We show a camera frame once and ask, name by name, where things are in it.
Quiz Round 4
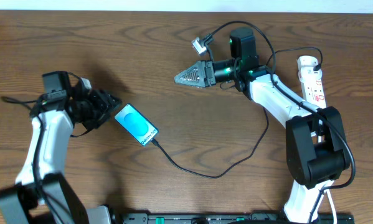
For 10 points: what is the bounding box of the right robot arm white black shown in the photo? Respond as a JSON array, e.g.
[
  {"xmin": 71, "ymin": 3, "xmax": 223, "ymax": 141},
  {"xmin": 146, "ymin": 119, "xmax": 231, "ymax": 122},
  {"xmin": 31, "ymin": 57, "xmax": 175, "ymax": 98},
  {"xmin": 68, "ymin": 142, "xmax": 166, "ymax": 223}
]
[{"xmin": 174, "ymin": 22, "xmax": 356, "ymax": 223}]

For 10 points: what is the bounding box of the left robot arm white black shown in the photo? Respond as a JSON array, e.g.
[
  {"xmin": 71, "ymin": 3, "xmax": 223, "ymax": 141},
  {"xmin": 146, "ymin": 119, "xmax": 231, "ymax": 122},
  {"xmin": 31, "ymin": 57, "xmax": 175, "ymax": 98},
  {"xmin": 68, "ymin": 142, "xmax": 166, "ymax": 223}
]
[{"xmin": 0, "ymin": 71, "xmax": 121, "ymax": 223}]

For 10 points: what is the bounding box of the white power strip cord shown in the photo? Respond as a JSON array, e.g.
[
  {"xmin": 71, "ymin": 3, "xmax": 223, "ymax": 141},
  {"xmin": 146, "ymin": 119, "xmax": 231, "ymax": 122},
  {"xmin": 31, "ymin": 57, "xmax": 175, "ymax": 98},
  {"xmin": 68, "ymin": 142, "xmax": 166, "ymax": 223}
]
[{"xmin": 325, "ymin": 188, "xmax": 338, "ymax": 224}]

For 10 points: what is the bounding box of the Galaxy S25 smartphone cyan screen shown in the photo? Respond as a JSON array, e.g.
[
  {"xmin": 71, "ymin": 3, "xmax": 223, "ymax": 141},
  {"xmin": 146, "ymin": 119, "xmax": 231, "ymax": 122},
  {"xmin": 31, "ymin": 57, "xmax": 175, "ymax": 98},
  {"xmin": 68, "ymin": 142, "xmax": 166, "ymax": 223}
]
[{"xmin": 115, "ymin": 103, "xmax": 159, "ymax": 146}]

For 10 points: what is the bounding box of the white USB charger adapter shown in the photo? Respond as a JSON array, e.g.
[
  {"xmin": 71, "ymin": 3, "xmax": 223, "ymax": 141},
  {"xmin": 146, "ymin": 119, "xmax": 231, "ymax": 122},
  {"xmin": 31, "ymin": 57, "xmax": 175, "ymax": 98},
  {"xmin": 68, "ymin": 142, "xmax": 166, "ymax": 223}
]
[{"xmin": 297, "ymin": 55, "xmax": 318, "ymax": 70}]

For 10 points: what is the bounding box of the black charging cable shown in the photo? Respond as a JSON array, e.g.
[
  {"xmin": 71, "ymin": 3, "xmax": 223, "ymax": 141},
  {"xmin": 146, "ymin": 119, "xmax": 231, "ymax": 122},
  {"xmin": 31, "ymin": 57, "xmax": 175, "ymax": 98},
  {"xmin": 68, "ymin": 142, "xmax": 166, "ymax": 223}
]
[{"xmin": 151, "ymin": 47, "xmax": 324, "ymax": 180}]

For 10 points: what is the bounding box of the white power strip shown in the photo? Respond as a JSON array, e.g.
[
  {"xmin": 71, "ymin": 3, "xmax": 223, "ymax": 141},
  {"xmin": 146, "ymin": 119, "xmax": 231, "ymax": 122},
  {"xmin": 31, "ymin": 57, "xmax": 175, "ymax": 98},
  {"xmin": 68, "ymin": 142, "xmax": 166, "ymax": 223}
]
[{"xmin": 298, "ymin": 67, "xmax": 326, "ymax": 108}]

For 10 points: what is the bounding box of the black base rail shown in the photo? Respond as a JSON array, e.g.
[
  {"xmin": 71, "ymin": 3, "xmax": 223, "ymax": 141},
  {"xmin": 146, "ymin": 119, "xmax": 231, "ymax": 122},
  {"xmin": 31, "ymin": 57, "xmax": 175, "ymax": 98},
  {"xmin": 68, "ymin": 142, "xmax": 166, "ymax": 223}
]
[{"xmin": 120, "ymin": 212, "xmax": 355, "ymax": 224}]

